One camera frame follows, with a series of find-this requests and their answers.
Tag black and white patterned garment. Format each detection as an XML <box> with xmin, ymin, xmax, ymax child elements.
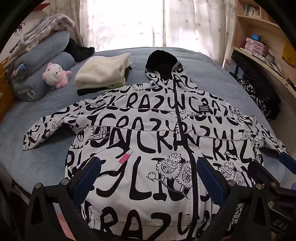
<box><xmin>238</xmin><ymin>70</ymin><xmax>282</xmax><ymax>120</ymax></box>

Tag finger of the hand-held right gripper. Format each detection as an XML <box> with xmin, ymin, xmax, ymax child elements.
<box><xmin>279</xmin><ymin>152</ymin><xmax>296</xmax><ymax>168</ymax></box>
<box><xmin>251</xmin><ymin>160</ymin><xmax>281</xmax><ymax>189</ymax></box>

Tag black fuzzy clothing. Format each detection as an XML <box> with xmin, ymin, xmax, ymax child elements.
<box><xmin>62</xmin><ymin>38</ymin><xmax>95</xmax><ymax>62</ymax></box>

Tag white and pink plush toy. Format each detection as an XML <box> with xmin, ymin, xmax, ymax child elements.
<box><xmin>42</xmin><ymin>62</ymin><xmax>72</xmax><ymax>89</ymax></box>

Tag yellow packet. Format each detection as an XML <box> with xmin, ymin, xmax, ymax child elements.
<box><xmin>283</xmin><ymin>40</ymin><xmax>296</xmax><ymax>64</ymax></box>

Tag black folded garment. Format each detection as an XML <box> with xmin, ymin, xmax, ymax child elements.
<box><xmin>77</xmin><ymin>66</ymin><xmax>132</xmax><ymax>96</ymax></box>

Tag white leaf-print curtain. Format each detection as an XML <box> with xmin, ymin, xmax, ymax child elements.
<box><xmin>79</xmin><ymin>0</ymin><xmax>236</xmax><ymax>53</ymax></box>

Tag black and white printed jacket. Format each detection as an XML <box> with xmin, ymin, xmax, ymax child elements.
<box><xmin>23</xmin><ymin>49</ymin><xmax>289</xmax><ymax>241</ymax></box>

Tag blue bed blanket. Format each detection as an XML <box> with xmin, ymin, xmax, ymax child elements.
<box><xmin>0</xmin><ymin>46</ymin><xmax>289</xmax><ymax>209</ymax></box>

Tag wooden bookshelf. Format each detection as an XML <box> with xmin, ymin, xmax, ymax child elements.
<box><xmin>223</xmin><ymin>0</ymin><xmax>296</xmax><ymax>98</ymax></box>

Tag stack of pink boxes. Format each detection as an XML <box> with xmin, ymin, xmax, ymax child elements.
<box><xmin>245</xmin><ymin>37</ymin><xmax>269</xmax><ymax>56</ymax></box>

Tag cream folded clothes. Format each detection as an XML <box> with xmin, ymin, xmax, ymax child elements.
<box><xmin>74</xmin><ymin>52</ymin><xmax>133</xmax><ymax>90</ymax></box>

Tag blue pillow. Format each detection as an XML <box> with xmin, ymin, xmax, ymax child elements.
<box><xmin>11</xmin><ymin>52</ymin><xmax>75</xmax><ymax>102</ymax></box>
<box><xmin>14</xmin><ymin>30</ymin><xmax>71</xmax><ymax>75</ymax></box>

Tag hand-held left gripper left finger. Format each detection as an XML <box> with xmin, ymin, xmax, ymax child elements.
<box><xmin>25</xmin><ymin>157</ymin><xmax>102</xmax><ymax>241</ymax></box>

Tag pale patterned blanket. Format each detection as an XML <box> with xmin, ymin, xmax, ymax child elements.
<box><xmin>9</xmin><ymin>13</ymin><xmax>75</xmax><ymax>58</ymax></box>

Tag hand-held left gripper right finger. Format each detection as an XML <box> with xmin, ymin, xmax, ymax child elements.
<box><xmin>196</xmin><ymin>157</ymin><xmax>273</xmax><ymax>241</ymax></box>

